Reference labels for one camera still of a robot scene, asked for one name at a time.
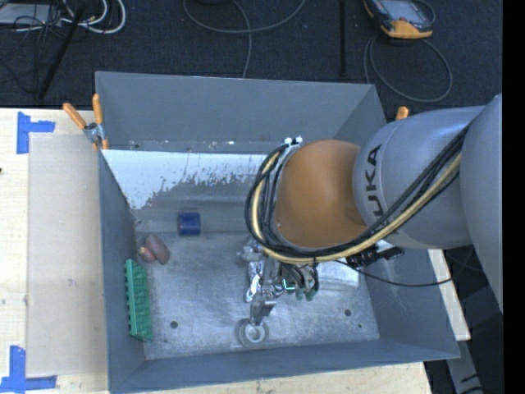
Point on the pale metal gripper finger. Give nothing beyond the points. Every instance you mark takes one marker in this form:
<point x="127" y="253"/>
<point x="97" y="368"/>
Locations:
<point x="268" y="305"/>
<point x="256" y="310"/>

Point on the grey metal bin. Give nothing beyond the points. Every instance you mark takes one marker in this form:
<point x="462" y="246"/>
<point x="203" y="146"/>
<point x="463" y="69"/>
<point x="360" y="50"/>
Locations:
<point x="213" y="285"/>

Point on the blue cube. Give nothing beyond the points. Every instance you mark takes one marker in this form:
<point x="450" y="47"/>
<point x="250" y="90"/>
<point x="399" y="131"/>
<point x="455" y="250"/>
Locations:
<point x="189" y="223"/>

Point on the red-brown toy potato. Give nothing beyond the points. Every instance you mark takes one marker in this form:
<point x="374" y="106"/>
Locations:
<point x="156" y="248"/>

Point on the green flat block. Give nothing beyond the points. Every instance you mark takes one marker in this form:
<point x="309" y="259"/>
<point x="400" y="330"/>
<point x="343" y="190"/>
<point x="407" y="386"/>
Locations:
<point x="138" y="300"/>

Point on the pale wood flat board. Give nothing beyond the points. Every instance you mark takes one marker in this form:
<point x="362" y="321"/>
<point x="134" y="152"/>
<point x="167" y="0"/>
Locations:
<point x="61" y="253"/>

